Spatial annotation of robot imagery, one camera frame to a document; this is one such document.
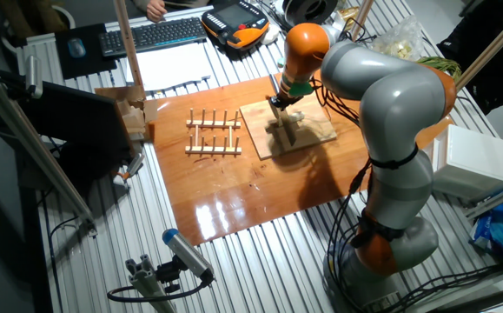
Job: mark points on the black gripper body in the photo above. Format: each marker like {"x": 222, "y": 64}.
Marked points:
{"x": 289, "y": 101}

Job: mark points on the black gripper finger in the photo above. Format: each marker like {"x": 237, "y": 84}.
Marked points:
{"x": 274, "y": 102}
{"x": 280, "y": 108}

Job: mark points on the white scallion stalk piece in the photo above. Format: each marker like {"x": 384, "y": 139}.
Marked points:
{"x": 297, "y": 117}

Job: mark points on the beige sleeved forearm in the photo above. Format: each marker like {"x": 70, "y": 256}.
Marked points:
{"x": 140, "y": 3}

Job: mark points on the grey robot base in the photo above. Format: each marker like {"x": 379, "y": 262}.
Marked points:
{"x": 364, "y": 295}

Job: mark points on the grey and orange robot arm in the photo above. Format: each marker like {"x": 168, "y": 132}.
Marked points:
{"x": 399, "y": 100}

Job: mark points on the clear bag of chopped scallions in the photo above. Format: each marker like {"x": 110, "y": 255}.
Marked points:
{"x": 401, "y": 41}

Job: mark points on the person's bare hand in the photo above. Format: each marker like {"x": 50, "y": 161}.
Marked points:
{"x": 156, "y": 11}

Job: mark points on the green wrist adapter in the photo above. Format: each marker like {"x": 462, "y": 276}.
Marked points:
{"x": 301, "y": 89}

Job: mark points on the light wooden cutting board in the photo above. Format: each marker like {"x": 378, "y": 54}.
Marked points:
{"x": 255, "y": 126}

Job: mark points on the small teal object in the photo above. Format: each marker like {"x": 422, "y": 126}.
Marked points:
{"x": 281, "y": 62}

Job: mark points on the small white rounded object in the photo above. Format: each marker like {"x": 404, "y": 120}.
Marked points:
{"x": 270, "y": 35}

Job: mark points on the wooden peg rack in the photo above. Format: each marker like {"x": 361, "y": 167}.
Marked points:
{"x": 212, "y": 149}

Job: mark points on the orange and black teach pendant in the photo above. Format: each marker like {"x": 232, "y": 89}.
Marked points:
{"x": 236, "y": 21}

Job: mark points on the black filament spool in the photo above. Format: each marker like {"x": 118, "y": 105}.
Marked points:
{"x": 309, "y": 11}

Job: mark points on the yellow snack packet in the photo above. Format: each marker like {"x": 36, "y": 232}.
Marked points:
{"x": 347, "y": 15}

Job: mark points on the glossy brown wooden board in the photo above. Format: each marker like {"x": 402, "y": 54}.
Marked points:
{"x": 216, "y": 191}

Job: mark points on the white paper sheet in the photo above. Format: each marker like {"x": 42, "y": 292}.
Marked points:
{"x": 168, "y": 65}

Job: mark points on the black computer keyboard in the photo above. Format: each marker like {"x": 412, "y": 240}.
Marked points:
{"x": 153, "y": 37}

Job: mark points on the brown cardboard box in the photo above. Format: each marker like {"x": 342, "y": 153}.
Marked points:
{"x": 134, "y": 113}

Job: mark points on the clamp with orange tip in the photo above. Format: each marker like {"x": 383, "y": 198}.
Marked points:
{"x": 131, "y": 167}

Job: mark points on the green scallion bunch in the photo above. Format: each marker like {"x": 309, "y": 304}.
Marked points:
{"x": 444, "y": 65}

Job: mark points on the black mouse pad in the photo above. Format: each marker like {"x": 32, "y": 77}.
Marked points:
{"x": 90, "y": 65}

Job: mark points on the white foam box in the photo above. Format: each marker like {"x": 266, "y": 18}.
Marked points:
{"x": 472, "y": 161}

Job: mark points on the black monitor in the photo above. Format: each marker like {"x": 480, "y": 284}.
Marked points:
{"x": 77, "y": 121}

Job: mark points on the grey computer mouse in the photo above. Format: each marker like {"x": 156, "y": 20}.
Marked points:
{"x": 76, "y": 48}

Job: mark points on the short aluminium profile stand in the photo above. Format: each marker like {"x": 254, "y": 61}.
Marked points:
{"x": 147, "y": 282}

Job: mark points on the aluminium profile bar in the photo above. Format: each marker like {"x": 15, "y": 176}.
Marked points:
{"x": 498, "y": 197}

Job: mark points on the wooden frame post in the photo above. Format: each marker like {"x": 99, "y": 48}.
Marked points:
{"x": 361, "y": 19}
{"x": 498, "y": 41}
{"x": 127, "y": 43}

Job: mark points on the silver camera with blue end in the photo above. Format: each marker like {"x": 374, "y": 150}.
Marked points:
{"x": 188, "y": 254}

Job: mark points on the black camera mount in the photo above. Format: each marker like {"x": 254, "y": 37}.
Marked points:
{"x": 168, "y": 274}

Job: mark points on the long aluminium frame bar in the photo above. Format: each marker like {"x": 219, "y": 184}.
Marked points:
{"x": 29, "y": 143}

